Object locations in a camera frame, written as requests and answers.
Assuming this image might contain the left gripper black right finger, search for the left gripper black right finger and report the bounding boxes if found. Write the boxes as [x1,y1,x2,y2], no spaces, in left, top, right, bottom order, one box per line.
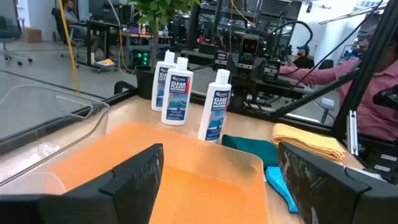
[277,142,398,224]

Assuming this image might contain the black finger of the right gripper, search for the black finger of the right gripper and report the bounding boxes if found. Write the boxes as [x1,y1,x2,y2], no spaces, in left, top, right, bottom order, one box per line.
[213,50,229,71]
[263,58,282,82]

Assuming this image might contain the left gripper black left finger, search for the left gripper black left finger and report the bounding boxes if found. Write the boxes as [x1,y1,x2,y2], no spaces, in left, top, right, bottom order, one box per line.
[0,142,165,224]

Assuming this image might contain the bright blue sponge cloth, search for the bright blue sponge cloth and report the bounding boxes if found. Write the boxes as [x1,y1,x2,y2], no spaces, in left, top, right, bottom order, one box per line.
[264,166,300,215]

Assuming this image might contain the white plastic restorer bottle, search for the white plastic restorer bottle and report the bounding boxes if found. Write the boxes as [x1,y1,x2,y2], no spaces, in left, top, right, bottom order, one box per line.
[160,57,194,126]
[150,50,177,112]
[197,68,233,144]

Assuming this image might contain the yellow cloth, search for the yellow cloth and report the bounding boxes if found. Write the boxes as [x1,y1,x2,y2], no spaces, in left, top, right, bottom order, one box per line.
[271,123,346,164]

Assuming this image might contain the dark green cloth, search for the dark green cloth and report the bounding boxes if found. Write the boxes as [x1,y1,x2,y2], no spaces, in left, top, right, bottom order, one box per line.
[221,134,279,170]

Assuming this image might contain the person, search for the person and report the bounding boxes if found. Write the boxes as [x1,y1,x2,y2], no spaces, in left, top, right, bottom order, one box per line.
[292,44,315,70]
[60,0,105,55]
[279,24,398,142]

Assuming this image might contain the potted green plant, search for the potted green plant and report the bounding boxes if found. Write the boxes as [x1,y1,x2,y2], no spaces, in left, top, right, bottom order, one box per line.
[127,0,201,100]

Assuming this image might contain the orange plastic bin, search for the orange plastic bin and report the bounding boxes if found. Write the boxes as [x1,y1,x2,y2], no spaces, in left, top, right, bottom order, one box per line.
[49,121,271,224]

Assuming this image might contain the computer tower green lights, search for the computer tower green lights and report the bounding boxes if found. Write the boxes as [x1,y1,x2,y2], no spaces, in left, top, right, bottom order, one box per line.
[129,49,152,68]

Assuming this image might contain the small frosted plastic bin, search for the small frosted plastic bin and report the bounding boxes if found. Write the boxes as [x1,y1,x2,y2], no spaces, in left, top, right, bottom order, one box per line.
[0,172,68,196]

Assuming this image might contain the clear plastic bin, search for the clear plastic bin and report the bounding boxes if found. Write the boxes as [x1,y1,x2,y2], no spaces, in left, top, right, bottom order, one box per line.
[0,85,111,187]

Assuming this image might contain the black office desk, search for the black office desk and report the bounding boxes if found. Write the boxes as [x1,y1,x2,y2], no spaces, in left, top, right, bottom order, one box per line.
[74,20,125,74]

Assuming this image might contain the cardboard box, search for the cardboard box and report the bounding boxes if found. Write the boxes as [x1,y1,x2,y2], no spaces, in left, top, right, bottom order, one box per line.
[24,27,43,44]

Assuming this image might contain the dark office chair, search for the dark office chair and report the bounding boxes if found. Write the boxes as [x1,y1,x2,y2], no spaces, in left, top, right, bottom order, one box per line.
[0,15,34,67]

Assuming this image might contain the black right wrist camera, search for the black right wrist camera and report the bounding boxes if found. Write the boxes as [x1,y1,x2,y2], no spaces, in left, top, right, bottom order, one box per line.
[239,33,261,57]

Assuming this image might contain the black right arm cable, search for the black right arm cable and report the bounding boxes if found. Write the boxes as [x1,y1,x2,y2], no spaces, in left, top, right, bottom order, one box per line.
[264,20,314,47]

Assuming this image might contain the yellow hanging cable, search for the yellow hanging cable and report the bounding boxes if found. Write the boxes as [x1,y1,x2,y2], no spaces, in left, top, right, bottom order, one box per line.
[58,0,81,95]

